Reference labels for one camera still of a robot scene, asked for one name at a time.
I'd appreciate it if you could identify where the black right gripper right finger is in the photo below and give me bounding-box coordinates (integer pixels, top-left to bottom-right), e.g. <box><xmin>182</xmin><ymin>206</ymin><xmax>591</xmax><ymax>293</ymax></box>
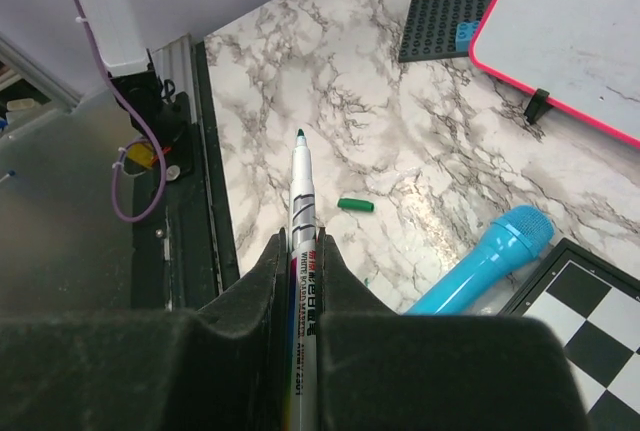
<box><xmin>318</xmin><ymin>234</ymin><xmax>590</xmax><ymax>430</ymax></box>

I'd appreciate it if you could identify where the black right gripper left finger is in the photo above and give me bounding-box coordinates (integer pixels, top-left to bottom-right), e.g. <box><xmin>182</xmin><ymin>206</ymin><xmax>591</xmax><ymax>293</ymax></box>
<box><xmin>1</xmin><ymin>234</ymin><xmax>287</xmax><ymax>430</ymax></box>

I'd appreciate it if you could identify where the white whiteboard marker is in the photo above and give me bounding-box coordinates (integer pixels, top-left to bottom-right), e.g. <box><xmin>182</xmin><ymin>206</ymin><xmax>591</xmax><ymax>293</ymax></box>
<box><xmin>283</xmin><ymin>130</ymin><xmax>319</xmax><ymax>430</ymax></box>

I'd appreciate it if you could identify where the green marker cap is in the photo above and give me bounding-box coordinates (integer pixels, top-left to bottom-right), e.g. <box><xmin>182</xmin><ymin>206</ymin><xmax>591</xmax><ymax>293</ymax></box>
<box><xmin>337</xmin><ymin>197</ymin><xmax>375</xmax><ymax>213</ymax></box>

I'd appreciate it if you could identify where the pink framed whiteboard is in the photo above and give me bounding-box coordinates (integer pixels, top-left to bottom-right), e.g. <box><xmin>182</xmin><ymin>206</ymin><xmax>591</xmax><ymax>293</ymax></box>
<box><xmin>469</xmin><ymin>0</ymin><xmax>639</xmax><ymax>146</ymax></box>

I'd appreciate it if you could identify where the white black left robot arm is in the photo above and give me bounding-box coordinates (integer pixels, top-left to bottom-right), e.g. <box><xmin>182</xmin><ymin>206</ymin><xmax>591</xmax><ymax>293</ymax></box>
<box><xmin>73</xmin><ymin>0</ymin><xmax>163</xmax><ymax>125</ymax></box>

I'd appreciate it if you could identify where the black white chessboard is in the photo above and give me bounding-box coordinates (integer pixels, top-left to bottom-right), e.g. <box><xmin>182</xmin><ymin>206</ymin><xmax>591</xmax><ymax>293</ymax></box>
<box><xmin>501</xmin><ymin>238</ymin><xmax>639</xmax><ymax>430</ymax></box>

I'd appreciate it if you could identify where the dark grey lego baseplate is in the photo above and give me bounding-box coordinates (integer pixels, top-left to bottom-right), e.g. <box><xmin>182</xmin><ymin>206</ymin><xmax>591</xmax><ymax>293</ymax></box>
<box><xmin>398</xmin><ymin>0</ymin><xmax>492</xmax><ymax>63</ymax></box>

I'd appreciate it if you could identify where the blue lego brick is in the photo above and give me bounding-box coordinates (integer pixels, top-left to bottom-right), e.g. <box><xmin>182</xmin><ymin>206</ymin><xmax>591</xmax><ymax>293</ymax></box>
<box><xmin>454</xmin><ymin>21</ymin><xmax>480</xmax><ymax>53</ymax></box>

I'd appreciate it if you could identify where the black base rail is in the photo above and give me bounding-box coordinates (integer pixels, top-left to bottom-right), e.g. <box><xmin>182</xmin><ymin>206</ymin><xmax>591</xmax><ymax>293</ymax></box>
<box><xmin>131</xmin><ymin>42</ymin><xmax>240</xmax><ymax>309</ymax></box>

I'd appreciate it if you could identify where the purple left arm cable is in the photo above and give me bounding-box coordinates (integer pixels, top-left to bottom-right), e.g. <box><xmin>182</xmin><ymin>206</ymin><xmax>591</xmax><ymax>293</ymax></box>
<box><xmin>52</xmin><ymin>0</ymin><xmax>169</xmax><ymax>224</ymax></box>

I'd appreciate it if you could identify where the aluminium frame rail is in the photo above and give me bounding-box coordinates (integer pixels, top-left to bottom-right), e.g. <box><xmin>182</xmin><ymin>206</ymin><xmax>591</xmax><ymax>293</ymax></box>
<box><xmin>151</xmin><ymin>34</ymin><xmax>196</xmax><ymax>102</ymax></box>

